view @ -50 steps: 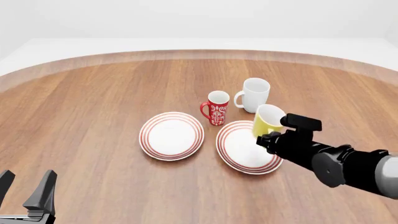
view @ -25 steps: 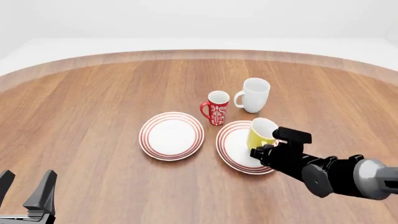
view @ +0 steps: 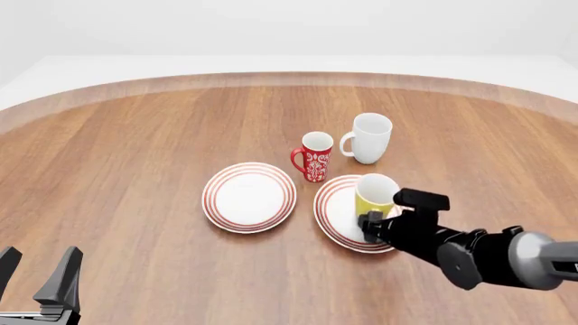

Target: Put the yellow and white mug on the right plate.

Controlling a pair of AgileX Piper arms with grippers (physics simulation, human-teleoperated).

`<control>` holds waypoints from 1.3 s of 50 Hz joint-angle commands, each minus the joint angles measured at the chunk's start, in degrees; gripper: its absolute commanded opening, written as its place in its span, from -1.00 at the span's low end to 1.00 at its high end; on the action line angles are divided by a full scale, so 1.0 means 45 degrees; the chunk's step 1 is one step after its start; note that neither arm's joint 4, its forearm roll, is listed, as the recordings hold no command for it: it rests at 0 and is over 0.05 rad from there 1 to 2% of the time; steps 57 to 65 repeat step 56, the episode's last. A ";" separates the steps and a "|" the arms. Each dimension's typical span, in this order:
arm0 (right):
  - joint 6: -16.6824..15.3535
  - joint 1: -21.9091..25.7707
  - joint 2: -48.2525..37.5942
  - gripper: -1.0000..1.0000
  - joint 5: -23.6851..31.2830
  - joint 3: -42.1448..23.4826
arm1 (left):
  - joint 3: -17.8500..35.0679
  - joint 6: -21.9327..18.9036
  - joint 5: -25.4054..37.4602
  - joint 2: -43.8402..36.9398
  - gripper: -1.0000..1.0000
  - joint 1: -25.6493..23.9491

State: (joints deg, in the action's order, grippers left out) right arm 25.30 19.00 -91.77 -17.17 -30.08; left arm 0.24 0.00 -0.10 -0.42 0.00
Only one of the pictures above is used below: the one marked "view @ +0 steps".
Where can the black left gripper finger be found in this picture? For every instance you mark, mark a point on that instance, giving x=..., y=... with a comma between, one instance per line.
x=63, y=284
x=8, y=262

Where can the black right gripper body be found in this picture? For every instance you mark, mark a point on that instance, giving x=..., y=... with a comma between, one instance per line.
x=373, y=227

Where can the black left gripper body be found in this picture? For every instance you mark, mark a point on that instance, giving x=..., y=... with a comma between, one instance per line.
x=31, y=320

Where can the yellow and white mug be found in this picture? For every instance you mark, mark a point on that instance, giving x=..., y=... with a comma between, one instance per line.
x=373, y=199

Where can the white plate with red rings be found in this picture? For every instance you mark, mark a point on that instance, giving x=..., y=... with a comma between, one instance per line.
x=248, y=198
x=336, y=210

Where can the red patterned mug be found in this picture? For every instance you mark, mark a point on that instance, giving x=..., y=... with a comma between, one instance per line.
x=316, y=162

